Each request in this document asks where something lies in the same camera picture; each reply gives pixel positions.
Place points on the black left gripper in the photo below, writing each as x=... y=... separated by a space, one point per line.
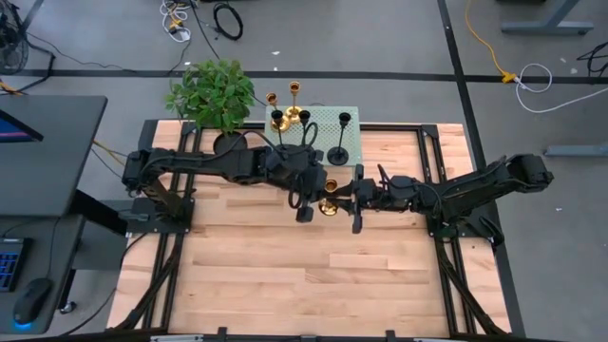
x=297 y=171

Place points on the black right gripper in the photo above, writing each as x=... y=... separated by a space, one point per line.
x=368 y=195

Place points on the gold candlestick holder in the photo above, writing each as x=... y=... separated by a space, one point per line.
x=294 y=115
x=280 y=124
x=328 y=208

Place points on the black candlestick holder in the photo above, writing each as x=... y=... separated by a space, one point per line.
x=338 y=156
x=304 y=116
x=277 y=114

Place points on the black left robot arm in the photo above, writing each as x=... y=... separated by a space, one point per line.
x=209 y=166

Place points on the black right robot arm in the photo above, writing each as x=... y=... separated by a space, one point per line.
x=475 y=190

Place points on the green perforated metal shelf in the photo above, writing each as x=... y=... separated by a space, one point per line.
x=330 y=138

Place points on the green plant in black pot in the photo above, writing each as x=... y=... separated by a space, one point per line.
x=214 y=95

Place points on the grey desk foot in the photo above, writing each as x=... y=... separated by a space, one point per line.
x=575 y=151

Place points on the dark grey low desk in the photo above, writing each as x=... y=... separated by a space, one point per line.
x=52 y=256

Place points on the grey desk leg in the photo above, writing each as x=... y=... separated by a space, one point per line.
x=546 y=27

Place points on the blue-lit computer screen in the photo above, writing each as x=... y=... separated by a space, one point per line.
x=14 y=133

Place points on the black computer mouse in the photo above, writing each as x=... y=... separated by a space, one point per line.
x=33 y=297

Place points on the backlit computer keyboard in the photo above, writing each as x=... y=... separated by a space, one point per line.
x=9 y=266

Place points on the black floor fan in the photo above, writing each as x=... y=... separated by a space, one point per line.
x=9 y=47

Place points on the black aluminium table frame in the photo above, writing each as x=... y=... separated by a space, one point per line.
x=394 y=127

